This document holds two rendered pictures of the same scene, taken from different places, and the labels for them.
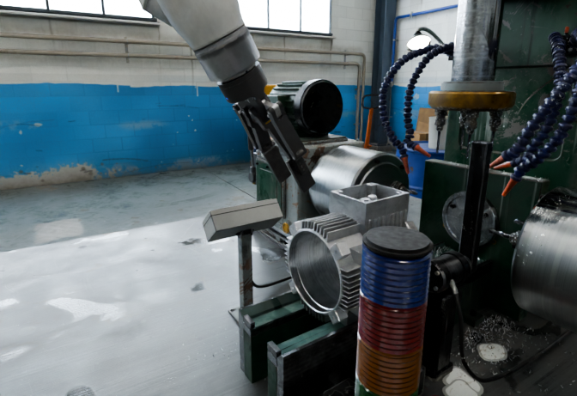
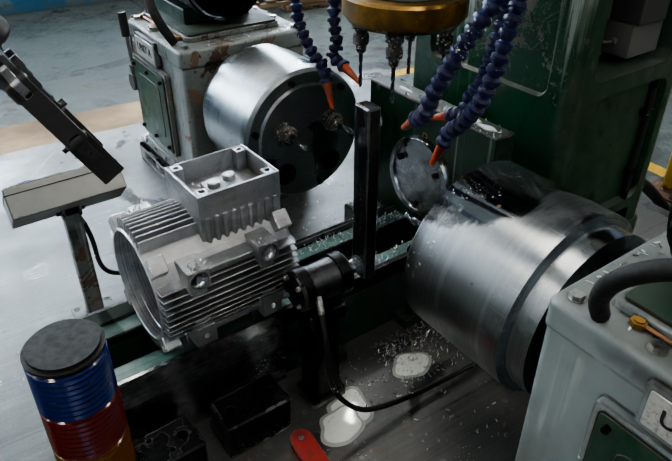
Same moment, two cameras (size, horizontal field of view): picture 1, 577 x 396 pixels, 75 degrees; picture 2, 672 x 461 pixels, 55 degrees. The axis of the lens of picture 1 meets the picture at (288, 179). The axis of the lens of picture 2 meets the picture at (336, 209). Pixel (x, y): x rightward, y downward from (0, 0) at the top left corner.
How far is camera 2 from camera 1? 0.36 m
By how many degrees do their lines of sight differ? 18
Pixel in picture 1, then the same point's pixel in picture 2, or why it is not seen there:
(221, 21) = not seen: outside the picture
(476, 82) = not seen: outside the picture
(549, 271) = (434, 291)
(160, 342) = not seen: outside the picture
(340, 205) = (176, 191)
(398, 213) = (262, 200)
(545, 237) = (436, 246)
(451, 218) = (400, 173)
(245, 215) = (61, 190)
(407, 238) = (72, 345)
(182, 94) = not seen: outside the picture
